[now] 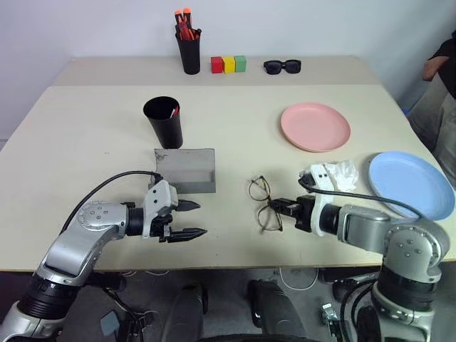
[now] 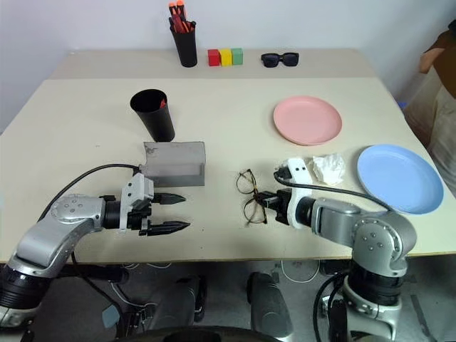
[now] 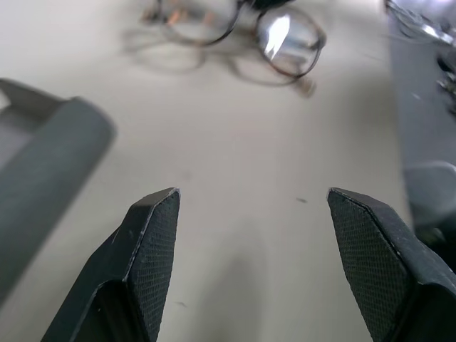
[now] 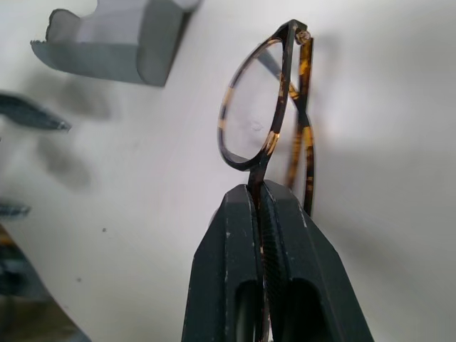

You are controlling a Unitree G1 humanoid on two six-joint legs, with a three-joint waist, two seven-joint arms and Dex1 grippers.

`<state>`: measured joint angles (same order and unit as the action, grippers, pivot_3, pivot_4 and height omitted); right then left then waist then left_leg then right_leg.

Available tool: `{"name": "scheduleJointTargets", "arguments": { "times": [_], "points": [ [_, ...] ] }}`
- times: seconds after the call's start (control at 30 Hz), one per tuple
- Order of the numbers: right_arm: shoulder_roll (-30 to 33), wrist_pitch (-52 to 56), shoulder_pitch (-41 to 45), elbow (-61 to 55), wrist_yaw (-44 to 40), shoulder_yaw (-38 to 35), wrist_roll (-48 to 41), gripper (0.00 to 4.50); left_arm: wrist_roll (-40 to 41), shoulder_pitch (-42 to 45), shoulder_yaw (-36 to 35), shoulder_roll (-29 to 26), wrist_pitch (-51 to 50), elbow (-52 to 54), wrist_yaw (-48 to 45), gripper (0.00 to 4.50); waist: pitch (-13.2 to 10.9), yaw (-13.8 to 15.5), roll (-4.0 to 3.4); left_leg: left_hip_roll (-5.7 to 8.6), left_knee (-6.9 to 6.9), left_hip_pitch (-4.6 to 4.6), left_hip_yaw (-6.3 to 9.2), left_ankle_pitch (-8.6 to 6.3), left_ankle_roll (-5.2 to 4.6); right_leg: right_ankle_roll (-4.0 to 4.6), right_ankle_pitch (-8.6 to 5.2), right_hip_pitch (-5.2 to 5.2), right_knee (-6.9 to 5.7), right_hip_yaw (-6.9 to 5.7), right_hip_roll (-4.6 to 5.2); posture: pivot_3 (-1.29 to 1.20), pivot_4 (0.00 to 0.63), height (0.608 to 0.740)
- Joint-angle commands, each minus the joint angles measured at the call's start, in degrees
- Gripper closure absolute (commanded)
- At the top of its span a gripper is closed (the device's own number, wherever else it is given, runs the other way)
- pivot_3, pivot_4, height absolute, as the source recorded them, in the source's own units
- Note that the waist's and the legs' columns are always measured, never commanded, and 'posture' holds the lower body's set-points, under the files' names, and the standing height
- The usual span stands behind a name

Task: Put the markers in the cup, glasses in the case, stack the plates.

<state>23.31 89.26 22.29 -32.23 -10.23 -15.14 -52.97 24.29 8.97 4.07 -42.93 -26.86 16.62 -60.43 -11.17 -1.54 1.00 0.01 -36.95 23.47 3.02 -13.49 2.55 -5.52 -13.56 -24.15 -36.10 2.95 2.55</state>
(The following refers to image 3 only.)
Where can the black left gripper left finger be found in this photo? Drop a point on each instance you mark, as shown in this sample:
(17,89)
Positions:
(142,270)

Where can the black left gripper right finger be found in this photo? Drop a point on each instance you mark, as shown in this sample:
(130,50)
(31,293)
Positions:
(384,270)

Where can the dark grey glasses case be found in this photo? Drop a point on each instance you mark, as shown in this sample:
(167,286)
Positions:
(42,171)

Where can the brown round-framed glasses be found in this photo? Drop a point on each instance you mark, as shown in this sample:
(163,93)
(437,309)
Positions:
(285,39)

